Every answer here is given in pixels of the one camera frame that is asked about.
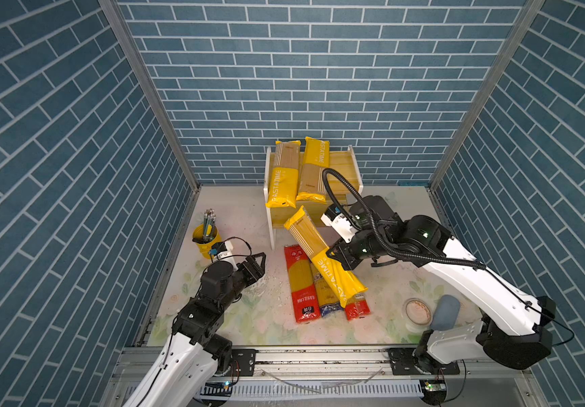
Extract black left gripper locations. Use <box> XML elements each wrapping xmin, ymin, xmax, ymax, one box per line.
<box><xmin>217</xmin><ymin>251</ymin><xmax>267</xmax><ymax>312</ymax></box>

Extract yellow Pastatime pasta package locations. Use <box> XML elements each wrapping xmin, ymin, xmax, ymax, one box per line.
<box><xmin>284</xmin><ymin>206</ymin><xmax>368</xmax><ymax>306</ymax></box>
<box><xmin>265</xmin><ymin>141</ymin><xmax>301</xmax><ymax>209</ymax></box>

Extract round tape roll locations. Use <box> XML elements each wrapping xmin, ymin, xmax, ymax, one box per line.
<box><xmin>403</xmin><ymin>298</ymin><xmax>432</xmax><ymax>333</ymax></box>

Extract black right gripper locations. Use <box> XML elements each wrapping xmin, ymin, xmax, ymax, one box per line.
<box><xmin>321</xmin><ymin>228</ymin><xmax>387</xmax><ymax>270</ymax></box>

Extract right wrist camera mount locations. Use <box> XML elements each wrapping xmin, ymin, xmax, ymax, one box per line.
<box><xmin>321</xmin><ymin>204</ymin><xmax>365</xmax><ymax>244</ymax></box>

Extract yellow pen holder cup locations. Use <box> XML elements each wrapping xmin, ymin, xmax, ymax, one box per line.
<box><xmin>192</xmin><ymin>224</ymin><xmax>222</xmax><ymax>259</ymax></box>

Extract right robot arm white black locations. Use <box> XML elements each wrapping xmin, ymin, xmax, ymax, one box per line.
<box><xmin>321</xmin><ymin>196</ymin><xmax>556</xmax><ymax>374</ymax></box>

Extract grey blue oval pad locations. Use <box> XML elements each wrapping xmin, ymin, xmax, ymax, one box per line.
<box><xmin>430</xmin><ymin>294</ymin><xmax>461</xmax><ymax>331</ymax></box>

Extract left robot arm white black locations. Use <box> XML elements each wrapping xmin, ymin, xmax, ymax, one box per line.
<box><xmin>124</xmin><ymin>252</ymin><xmax>266</xmax><ymax>406</ymax></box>

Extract blue spaghetti package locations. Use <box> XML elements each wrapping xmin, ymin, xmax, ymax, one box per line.
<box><xmin>310</xmin><ymin>264</ymin><xmax>343</xmax><ymax>318</ymax></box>

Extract red yellow spaghetti package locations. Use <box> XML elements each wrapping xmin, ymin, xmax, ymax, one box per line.
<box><xmin>284</xmin><ymin>245</ymin><xmax>321</xmax><ymax>323</ymax></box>

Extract red labelled spaghetti package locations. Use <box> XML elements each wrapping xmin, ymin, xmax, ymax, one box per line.
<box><xmin>344</xmin><ymin>293</ymin><xmax>370</xmax><ymax>321</ymax></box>

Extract white frame wooden shelf rack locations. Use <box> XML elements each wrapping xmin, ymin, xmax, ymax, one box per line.
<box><xmin>262</xmin><ymin>145</ymin><xmax>365</xmax><ymax>250</ymax></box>

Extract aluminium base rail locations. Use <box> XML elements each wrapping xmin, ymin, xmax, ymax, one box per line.
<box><xmin>101</xmin><ymin>344</ymin><xmax>548</xmax><ymax>407</ymax></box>

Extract plain yellow pasta package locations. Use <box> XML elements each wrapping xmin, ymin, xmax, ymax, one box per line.
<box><xmin>296</xmin><ymin>137</ymin><xmax>330</xmax><ymax>204</ymax></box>

